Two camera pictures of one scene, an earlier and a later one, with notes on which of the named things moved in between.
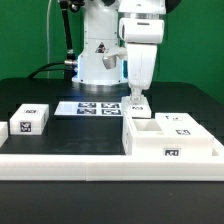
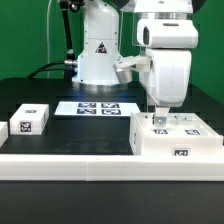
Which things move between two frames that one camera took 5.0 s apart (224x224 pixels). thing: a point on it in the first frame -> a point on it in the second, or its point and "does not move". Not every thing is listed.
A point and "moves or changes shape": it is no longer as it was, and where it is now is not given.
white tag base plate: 91,109 does not move
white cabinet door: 140,111 -> 148,127
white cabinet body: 143,137 moves or changes shape
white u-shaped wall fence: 109,167 does not move
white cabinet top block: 29,119 does not move
